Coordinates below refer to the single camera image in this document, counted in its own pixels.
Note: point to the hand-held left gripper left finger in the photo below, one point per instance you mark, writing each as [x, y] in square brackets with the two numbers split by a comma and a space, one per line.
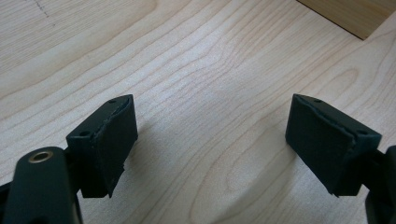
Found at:
[106, 146]

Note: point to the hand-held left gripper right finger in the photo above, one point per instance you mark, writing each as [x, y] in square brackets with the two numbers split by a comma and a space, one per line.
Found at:
[323, 146]

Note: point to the wooden tea box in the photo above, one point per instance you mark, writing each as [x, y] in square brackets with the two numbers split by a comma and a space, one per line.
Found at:
[358, 15]

